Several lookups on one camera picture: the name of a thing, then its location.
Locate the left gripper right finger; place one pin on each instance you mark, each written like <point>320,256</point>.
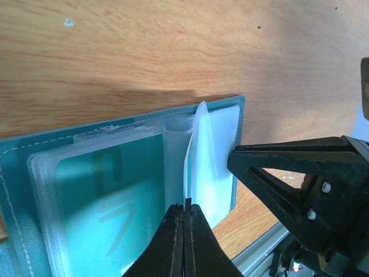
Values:
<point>203,255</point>

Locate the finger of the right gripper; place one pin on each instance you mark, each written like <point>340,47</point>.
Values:
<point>318,189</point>

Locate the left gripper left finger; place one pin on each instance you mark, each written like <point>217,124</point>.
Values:
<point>164,254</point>

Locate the teal VIP credit card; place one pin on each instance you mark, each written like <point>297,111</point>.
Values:
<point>111,201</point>

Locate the teal leather card holder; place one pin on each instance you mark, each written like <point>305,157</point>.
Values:
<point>197,141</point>

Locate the aluminium front rail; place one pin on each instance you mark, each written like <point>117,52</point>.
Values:
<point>256,259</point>

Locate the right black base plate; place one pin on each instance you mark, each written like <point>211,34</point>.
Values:
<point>284,260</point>

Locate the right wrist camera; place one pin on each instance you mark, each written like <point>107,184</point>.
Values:
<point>364,73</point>

